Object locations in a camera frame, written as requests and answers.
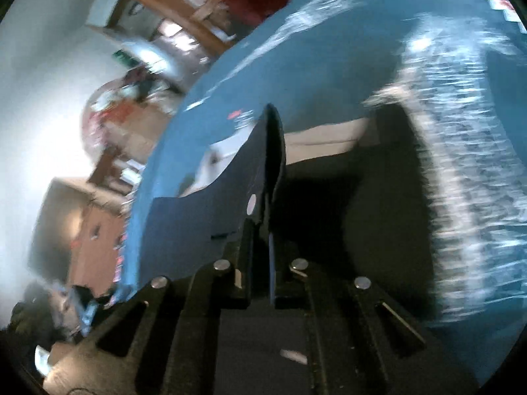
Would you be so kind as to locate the green crate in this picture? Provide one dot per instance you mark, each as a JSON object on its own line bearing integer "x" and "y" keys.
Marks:
{"x": 123, "y": 57}

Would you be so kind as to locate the blue printed blanket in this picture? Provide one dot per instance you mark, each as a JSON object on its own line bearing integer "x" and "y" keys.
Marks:
{"x": 329, "y": 70}

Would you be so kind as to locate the black television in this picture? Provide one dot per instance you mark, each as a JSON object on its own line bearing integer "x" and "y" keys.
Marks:
{"x": 53, "y": 230}

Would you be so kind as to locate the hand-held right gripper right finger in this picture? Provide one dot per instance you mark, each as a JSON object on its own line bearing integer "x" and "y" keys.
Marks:
{"x": 274, "y": 267}

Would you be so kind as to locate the wooden dresser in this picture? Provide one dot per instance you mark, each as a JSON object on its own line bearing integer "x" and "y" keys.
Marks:
{"x": 99, "y": 230}

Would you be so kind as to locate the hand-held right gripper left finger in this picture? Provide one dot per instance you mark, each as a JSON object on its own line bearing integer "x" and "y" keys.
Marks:
{"x": 246, "y": 255}

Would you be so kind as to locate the dark navy garment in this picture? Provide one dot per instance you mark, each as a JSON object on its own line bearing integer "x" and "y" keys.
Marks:
{"x": 214, "y": 222}

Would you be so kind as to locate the round pink tabletop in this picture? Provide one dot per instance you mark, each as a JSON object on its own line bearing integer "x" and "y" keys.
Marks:
{"x": 92, "y": 103}

